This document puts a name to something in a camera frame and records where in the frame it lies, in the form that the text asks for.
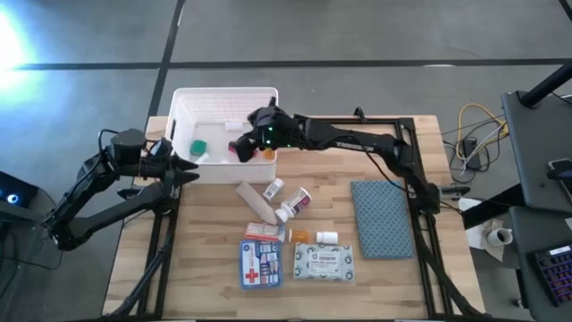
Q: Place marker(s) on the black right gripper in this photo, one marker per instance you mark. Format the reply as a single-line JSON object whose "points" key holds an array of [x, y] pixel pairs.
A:
{"points": [[277, 129]]}

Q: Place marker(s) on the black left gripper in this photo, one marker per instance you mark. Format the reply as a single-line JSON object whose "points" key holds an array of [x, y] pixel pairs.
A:
{"points": [[163, 169]]}

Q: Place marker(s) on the pink packet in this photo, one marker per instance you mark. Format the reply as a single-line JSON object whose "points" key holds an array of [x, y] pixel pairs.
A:
{"points": [[231, 157]]}

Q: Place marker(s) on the small white labelled bottle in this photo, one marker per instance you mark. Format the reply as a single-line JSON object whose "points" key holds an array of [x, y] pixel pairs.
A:
{"points": [[273, 189]]}

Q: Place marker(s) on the tan bandage roll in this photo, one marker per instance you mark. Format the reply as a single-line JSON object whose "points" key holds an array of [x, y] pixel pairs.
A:
{"points": [[255, 202]]}

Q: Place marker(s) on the white bottle with purple label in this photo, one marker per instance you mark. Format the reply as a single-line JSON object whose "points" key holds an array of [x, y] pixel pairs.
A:
{"points": [[296, 202]]}

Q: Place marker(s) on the red white Tylenol box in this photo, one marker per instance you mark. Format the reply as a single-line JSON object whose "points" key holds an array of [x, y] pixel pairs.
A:
{"points": [[263, 231]]}

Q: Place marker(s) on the orange pill bottle white cap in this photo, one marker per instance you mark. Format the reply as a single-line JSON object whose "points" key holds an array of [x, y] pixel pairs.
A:
{"points": [[301, 236]]}

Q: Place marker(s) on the blue first aid kit case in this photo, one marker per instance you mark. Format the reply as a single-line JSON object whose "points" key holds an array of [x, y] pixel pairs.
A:
{"points": [[261, 265]]}

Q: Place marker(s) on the plain white pill bottle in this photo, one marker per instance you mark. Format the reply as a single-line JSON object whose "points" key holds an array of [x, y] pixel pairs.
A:
{"points": [[327, 238]]}

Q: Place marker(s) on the white packet with blue logos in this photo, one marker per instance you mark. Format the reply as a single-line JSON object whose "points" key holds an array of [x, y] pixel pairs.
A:
{"points": [[324, 261]]}

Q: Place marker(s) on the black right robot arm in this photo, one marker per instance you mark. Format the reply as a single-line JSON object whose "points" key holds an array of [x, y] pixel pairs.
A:
{"points": [[357, 143]]}

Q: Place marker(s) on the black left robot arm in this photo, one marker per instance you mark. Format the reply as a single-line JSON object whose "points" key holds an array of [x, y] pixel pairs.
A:
{"points": [[111, 210]]}

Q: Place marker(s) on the white perforated plastic basket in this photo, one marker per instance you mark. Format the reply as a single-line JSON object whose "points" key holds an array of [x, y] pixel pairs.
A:
{"points": [[223, 172]]}

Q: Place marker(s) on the small white tube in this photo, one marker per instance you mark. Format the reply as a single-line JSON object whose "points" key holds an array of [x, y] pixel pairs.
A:
{"points": [[202, 158]]}

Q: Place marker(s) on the small orange item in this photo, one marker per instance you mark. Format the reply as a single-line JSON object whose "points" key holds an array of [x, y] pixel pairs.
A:
{"points": [[268, 154]]}

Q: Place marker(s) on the blue patterned pad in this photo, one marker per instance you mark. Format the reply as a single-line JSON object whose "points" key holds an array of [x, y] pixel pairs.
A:
{"points": [[382, 219]]}

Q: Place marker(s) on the black device with blue light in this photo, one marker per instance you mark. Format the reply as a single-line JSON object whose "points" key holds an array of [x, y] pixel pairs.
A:
{"points": [[15, 197]]}

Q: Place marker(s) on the black power adapter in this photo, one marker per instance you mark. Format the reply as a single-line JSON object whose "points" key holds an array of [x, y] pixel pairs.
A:
{"points": [[471, 154]]}

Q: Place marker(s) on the crumpled paper napkin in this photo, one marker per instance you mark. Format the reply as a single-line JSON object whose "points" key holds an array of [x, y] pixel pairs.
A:
{"points": [[476, 239]]}

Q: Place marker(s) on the white cup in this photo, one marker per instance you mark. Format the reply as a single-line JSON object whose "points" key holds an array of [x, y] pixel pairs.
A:
{"points": [[499, 236]]}

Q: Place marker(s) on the grey side desk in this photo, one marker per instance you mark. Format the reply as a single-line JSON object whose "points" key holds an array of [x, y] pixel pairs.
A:
{"points": [[532, 152]]}

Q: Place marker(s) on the dark lower side desk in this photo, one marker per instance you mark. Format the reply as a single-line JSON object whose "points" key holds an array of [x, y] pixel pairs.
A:
{"points": [[523, 268]]}

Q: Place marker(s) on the black slanted pole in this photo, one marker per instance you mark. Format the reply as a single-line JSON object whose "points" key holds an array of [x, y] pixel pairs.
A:
{"points": [[547, 85]]}

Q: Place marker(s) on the black smartphone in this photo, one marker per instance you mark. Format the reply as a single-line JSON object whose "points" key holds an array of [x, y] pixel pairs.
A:
{"points": [[561, 167]]}

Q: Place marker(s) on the black keyboard purple keys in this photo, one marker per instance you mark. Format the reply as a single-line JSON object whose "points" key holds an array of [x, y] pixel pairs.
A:
{"points": [[554, 275]]}

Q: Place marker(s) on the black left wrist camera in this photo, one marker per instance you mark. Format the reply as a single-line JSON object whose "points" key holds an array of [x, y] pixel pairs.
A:
{"points": [[161, 146]]}

